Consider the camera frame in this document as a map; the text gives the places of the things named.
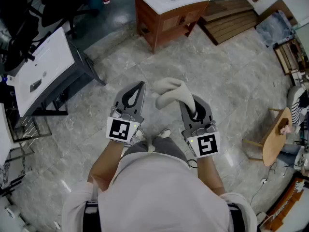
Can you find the wooden cabinet door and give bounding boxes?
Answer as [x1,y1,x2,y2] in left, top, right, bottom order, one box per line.
[161,12,186,40]
[183,5,207,28]

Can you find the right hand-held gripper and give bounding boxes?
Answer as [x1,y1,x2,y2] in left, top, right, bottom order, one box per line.
[180,94,221,159]

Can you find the person's white shoe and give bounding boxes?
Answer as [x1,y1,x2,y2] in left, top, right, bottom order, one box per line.
[131,129,145,145]
[154,128,171,140]

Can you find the stack of wooden planks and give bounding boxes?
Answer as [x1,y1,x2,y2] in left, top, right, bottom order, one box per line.
[197,0,260,45]

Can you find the person's grey trousers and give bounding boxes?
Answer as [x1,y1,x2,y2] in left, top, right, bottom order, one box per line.
[122,136,190,169]

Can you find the metal wire rack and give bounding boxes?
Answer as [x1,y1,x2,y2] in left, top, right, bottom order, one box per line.
[4,102,53,154]

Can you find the black shoulder strap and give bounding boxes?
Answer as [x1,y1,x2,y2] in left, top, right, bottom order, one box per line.
[83,201,99,232]
[226,202,244,232]

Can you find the wooden framed shelf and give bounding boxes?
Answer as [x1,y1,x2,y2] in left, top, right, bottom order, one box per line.
[274,39,309,76]

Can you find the blue marbled panel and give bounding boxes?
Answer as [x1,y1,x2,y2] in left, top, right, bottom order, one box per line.
[255,10,296,48]

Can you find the white cloth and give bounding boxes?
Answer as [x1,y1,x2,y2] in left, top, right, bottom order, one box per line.
[152,77,197,119]

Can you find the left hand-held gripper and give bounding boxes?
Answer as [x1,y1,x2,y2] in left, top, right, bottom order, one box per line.
[106,81,146,145]

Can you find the round wooden table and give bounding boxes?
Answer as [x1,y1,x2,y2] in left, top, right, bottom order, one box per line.
[242,107,293,167]

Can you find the person's left forearm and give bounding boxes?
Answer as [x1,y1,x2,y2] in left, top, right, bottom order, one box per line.
[87,139,125,192]

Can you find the small grey rectangular object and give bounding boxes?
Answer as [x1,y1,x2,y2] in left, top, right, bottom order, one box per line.
[29,79,43,93]

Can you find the person's right forearm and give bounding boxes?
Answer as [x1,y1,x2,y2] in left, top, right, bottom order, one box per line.
[197,155,226,195]

